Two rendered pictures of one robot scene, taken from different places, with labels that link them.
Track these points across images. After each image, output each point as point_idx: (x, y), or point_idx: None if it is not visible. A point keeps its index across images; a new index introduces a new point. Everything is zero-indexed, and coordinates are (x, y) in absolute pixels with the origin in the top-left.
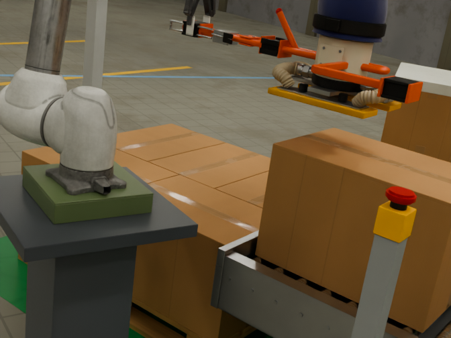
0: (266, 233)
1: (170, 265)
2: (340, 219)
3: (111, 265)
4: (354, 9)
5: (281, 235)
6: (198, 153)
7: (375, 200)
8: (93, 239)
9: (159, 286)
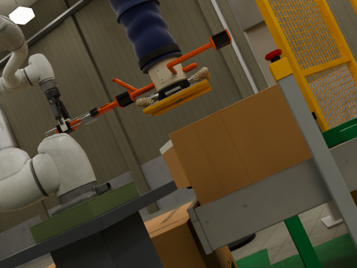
0: (201, 191)
1: None
2: (237, 140)
3: (140, 245)
4: (161, 39)
5: (211, 183)
6: None
7: (247, 113)
8: (130, 201)
9: None
